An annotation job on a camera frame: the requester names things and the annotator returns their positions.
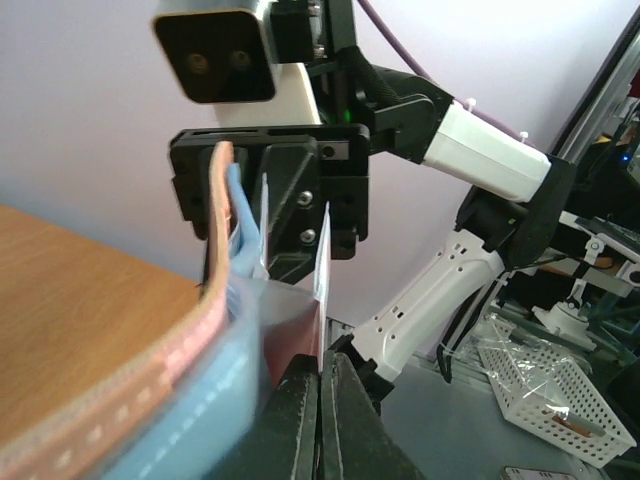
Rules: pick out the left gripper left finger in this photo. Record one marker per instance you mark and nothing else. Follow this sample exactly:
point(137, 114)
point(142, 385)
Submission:
point(282, 442)

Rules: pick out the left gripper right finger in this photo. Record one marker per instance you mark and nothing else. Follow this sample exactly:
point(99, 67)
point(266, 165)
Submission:
point(354, 442)

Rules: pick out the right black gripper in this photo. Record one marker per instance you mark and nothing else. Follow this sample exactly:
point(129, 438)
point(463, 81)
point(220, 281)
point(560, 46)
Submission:
point(304, 167)

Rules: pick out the pink leather card holder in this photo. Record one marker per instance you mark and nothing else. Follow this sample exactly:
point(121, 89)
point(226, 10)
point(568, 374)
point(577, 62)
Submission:
point(113, 369)

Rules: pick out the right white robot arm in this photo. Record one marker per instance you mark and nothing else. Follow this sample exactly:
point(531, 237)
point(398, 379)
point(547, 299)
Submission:
point(506, 221)

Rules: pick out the smartphone on grey desk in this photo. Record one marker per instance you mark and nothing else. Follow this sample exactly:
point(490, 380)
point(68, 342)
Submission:
point(519, 473)

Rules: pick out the white perforated metal basket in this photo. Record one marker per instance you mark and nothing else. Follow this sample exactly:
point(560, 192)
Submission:
point(541, 389)

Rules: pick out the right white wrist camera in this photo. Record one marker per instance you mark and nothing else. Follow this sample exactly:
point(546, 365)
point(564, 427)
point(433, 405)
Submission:
point(245, 58)

